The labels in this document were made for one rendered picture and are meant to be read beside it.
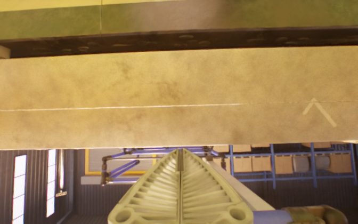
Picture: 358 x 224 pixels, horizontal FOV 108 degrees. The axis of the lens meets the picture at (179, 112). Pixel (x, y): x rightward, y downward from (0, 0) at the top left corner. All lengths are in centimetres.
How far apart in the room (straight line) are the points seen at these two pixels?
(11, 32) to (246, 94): 51
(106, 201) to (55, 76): 1327
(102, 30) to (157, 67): 14
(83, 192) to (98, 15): 1395
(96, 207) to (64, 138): 1374
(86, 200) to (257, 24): 1425
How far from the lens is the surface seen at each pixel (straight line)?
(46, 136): 41
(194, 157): 16
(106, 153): 1231
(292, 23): 40
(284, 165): 1173
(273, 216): 30
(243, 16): 36
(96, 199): 1382
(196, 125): 29
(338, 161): 1411
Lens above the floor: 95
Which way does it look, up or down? 5 degrees down
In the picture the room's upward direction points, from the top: 178 degrees clockwise
